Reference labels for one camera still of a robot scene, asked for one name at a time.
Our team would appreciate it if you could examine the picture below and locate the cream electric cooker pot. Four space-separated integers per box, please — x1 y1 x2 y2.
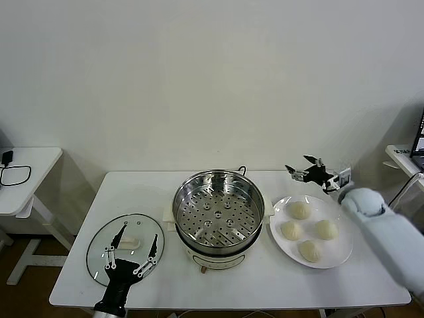
165 218 266 275

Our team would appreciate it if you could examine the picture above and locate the black looped adapter cable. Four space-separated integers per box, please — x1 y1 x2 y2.
0 164 33 189

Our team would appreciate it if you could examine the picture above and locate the white cable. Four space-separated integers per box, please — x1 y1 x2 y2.
389 172 424 213

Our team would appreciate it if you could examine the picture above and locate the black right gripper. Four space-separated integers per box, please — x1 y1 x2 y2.
284 154 335 187

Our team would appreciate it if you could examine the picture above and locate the glass lid with cream handle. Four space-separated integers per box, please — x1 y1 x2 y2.
85 213 166 288

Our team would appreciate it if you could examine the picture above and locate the white side table with adapter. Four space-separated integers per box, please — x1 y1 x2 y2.
0 146 76 286

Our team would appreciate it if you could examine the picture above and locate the white round plate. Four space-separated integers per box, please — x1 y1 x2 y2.
268 194 354 270

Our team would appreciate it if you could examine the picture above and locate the white steamed baozi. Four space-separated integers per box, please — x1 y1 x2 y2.
287 201 313 220
280 221 303 241
314 219 340 240
297 240 324 264

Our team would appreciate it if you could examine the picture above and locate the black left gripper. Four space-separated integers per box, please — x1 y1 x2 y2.
93 222 159 314

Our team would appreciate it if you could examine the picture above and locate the stainless steel steamer basket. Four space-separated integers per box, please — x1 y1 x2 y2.
161 169 276 254

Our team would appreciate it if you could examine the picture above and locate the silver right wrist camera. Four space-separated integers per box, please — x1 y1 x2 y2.
326 167 354 196

